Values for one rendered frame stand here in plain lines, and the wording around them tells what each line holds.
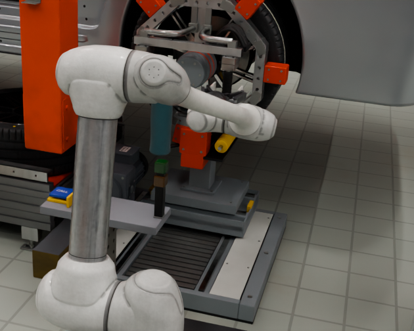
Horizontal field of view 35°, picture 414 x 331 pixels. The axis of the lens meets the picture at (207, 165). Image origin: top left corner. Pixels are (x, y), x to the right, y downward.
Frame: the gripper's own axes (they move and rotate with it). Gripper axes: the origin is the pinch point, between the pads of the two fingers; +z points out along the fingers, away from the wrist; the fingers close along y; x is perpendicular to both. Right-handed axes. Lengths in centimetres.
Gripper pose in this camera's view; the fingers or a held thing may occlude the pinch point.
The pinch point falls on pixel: (227, 88)
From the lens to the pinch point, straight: 249.5
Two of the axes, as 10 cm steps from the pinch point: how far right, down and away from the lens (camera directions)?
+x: 0.7, -9.2, -3.9
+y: 9.6, 1.6, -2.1
